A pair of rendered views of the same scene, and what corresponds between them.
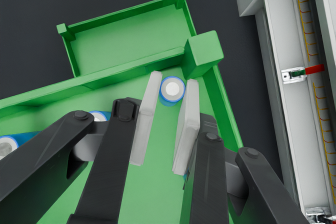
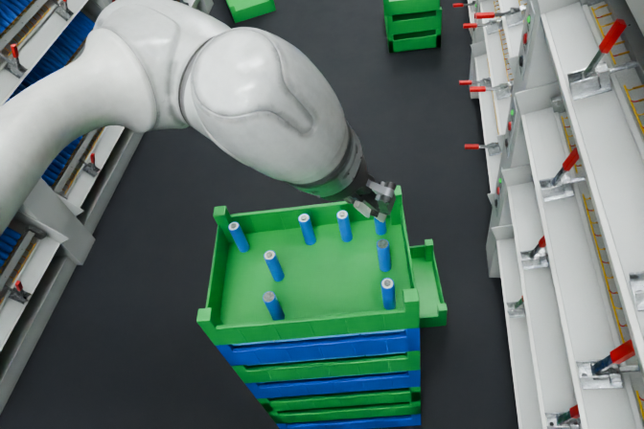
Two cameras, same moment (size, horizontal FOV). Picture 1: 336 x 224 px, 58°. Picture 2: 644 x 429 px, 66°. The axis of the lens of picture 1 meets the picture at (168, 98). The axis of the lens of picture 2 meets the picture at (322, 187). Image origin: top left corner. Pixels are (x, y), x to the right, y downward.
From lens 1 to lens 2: 0.61 m
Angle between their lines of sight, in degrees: 40
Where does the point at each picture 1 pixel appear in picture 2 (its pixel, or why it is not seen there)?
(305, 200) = not seen: outside the picture
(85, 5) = not seen: hidden behind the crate
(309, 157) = (532, 391)
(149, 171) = (361, 262)
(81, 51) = not seen: hidden behind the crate
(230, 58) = (475, 313)
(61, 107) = (324, 228)
